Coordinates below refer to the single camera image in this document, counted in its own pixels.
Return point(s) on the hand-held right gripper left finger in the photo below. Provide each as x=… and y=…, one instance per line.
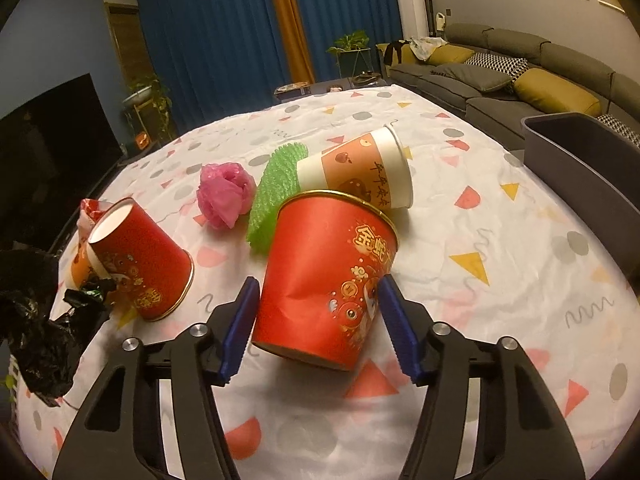
x=240, y=330

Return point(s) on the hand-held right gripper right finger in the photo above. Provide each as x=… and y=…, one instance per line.
x=400, y=330

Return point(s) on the red paper cup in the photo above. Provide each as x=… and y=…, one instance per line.
x=145, y=260
x=320, y=280

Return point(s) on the green foam net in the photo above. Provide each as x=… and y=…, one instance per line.
x=270, y=195

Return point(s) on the white orange paper cup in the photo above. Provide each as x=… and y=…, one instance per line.
x=80, y=270
x=350, y=170

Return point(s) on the grey plastic bin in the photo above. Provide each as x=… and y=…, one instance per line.
x=575, y=170

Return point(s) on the printed tablecloth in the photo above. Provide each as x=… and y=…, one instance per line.
x=500, y=240

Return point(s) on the pink plastic bag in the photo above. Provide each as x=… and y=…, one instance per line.
x=225, y=195

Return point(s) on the small red wrapper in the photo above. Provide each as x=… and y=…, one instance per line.
x=87, y=210

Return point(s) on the orange glowing lamp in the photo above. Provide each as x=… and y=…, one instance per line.
x=140, y=141

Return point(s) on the flat printed box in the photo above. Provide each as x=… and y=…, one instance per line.
x=292, y=90

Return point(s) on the black television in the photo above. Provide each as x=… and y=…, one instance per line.
x=50, y=160

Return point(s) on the trailing plant on metal stand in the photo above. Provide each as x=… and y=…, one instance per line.
x=145, y=92

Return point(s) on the grey cushion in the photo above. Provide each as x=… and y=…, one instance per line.
x=470, y=79

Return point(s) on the black garment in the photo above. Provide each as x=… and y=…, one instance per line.
x=397, y=52

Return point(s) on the small yellow cushion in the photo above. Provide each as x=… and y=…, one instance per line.
x=450, y=55

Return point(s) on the black white patterned cushion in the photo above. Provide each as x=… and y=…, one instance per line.
x=622, y=130
x=500, y=67

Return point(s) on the white cloth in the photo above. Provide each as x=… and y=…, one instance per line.
x=427, y=47

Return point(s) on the large yellow cushion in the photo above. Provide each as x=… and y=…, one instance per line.
x=555, y=91

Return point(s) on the blue curtain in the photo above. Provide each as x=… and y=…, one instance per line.
x=210, y=40
x=350, y=5

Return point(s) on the green plant in white pot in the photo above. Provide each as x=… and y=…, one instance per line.
x=350, y=42

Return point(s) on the wooden blind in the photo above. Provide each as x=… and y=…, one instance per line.
x=125, y=45

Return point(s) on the orange curtain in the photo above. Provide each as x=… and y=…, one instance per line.
x=290, y=20

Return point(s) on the grey sofa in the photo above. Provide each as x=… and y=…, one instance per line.
x=565, y=60

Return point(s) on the white standing air conditioner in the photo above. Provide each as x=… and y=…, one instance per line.
x=411, y=5

